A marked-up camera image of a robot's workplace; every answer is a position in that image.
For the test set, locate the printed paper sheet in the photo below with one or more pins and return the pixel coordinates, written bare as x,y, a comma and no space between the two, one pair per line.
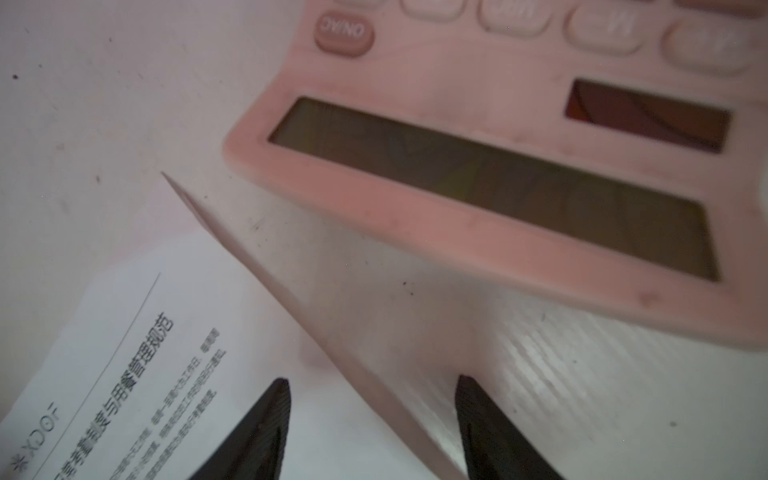
180,335

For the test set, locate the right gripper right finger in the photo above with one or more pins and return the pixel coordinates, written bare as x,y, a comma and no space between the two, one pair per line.
492,438

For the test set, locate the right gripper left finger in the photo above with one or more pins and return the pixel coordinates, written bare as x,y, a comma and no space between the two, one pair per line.
255,448

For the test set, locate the white pink calculator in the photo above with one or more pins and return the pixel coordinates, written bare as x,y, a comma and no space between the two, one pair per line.
608,154

